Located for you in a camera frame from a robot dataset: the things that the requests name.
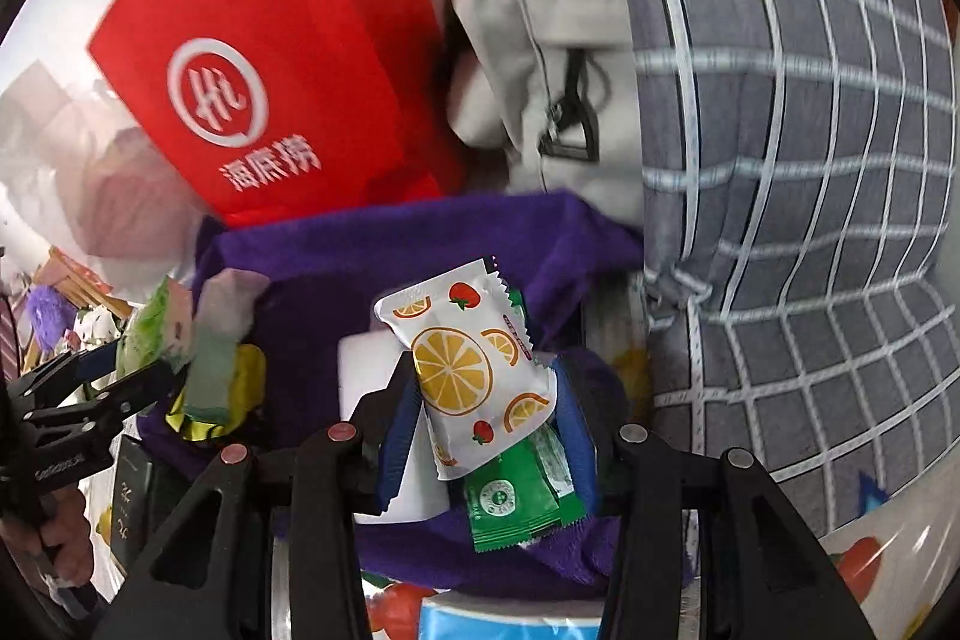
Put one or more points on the yellow black pouch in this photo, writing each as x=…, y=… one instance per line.
x=247, y=377

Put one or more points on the grey checkered cushion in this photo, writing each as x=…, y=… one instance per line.
x=787, y=160

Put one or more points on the light green wipes pack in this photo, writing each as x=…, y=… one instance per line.
x=154, y=325

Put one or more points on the fruit print tablecloth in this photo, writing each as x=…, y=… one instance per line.
x=885, y=580

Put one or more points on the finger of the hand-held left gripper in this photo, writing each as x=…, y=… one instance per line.
x=135, y=389
x=94, y=360

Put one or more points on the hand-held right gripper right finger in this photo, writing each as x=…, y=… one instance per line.
x=574, y=430

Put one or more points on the dark green tea box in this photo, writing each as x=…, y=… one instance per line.
x=135, y=505

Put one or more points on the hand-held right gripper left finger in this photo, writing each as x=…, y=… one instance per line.
x=397, y=445

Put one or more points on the purple towel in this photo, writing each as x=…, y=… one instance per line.
x=315, y=265

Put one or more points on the white plastic shopping bag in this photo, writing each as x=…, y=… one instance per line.
x=67, y=160

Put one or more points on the beige canvas bag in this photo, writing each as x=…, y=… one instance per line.
x=540, y=10

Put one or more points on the white spotted cloth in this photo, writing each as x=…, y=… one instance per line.
x=97, y=325

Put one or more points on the purple fluffy toy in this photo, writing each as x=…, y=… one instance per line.
x=49, y=310

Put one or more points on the blue white tissue pack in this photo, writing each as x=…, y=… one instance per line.
x=510, y=625

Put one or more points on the white soft pack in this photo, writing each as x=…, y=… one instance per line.
x=360, y=370

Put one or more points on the person's left hand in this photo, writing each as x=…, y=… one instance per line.
x=71, y=542

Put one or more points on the dark green sachet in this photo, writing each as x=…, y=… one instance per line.
x=510, y=497

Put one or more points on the fruit print snack packet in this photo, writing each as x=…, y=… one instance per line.
x=457, y=370

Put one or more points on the wooden headboard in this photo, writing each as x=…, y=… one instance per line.
x=75, y=280

